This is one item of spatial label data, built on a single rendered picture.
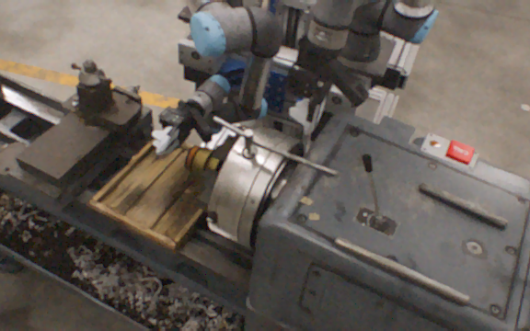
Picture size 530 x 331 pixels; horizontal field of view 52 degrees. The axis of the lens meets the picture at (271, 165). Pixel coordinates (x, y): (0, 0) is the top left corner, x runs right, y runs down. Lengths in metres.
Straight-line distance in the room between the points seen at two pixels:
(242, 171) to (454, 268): 0.52
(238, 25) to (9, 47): 2.65
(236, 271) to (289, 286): 0.25
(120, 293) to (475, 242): 1.12
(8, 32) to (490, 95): 3.22
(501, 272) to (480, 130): 2.42
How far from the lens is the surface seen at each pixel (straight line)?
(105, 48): 3.80
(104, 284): 1.89
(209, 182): 1.42
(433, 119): 3.54
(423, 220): 1.25
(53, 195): 1.68
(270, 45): 1.50
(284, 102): 1.98
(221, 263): 1.56
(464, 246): 1.24
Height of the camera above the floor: 2.18
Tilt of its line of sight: 47 degrees down
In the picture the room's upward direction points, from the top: 8 degrees clockwise
